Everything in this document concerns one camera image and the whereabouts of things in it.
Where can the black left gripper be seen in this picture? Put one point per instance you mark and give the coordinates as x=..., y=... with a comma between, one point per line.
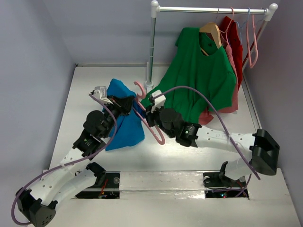
x=122, y=104

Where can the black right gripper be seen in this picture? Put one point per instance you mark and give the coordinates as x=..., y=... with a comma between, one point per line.
x=151, y=117

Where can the blue t-shirt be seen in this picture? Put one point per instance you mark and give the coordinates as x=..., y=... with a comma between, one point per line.
x=129, y=128

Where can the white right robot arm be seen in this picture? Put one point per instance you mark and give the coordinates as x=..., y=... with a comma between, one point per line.
x=258, y=151

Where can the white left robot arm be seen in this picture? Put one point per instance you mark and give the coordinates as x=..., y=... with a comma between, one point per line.
x=39, y=202

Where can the pink t-shirt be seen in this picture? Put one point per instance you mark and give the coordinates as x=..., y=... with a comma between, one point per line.
x=216, y=78

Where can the green t-shirt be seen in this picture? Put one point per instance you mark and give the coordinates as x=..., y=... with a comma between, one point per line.
x=181, y=74

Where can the wooden hanger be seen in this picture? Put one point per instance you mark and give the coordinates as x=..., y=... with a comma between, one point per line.
x=213, y=29

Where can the red t-shirt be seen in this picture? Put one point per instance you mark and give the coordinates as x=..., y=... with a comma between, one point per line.
x=235, y=44

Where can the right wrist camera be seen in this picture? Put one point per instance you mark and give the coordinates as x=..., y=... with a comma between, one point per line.
x=157, y=100

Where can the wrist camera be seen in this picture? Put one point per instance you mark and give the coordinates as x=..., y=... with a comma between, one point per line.
x=157, y=100
x=100, y=93

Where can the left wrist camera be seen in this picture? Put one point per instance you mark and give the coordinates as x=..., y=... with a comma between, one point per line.
x=100, y=93

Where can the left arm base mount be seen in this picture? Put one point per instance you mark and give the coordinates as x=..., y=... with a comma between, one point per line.
x=106, y=185

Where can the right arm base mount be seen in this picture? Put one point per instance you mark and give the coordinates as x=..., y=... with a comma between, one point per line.
x=217, y=185

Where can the blue wire hanger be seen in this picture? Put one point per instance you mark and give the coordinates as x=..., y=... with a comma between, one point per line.
x=243, y=25

